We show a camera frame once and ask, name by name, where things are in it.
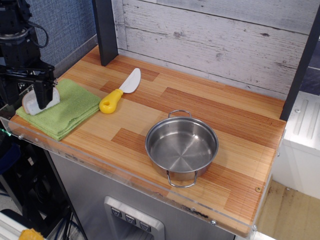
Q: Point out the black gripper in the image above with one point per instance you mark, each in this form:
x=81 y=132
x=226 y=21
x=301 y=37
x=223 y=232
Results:
x=20 y=50

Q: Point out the white orange toy sushi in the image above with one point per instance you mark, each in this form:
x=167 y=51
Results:
x=30 y=103

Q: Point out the small steel pot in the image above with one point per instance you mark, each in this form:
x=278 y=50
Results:
x=181 y=148

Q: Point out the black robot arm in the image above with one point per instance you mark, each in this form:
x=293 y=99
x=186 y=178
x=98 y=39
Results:
x=15 y=13

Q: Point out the green folded cloth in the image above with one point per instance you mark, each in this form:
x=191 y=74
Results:
x=76 y=105

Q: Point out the steel cabinet with dispenser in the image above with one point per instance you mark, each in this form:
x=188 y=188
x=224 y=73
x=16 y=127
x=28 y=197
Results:
x=87 y=190

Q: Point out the yellow object bottom left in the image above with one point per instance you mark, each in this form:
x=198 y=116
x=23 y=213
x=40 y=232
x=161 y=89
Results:
x=30 y=234

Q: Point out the white metal side unit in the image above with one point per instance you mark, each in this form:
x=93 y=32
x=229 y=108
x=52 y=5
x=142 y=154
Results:
x=297 y=163

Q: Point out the black crate with cables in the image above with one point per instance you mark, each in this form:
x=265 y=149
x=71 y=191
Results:
x=25 y=87

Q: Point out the yellow handled toy knife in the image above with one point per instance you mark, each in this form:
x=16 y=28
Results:
x=109 y=103

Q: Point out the dark left frame post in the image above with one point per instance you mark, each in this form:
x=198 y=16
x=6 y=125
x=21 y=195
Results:
x=105 y=30

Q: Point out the dark frame post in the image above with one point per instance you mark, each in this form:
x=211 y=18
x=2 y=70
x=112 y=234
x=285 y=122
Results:
x=105 y=30
x=306 y=57

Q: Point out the dark right frame post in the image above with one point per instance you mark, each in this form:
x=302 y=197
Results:
x=306 y=57

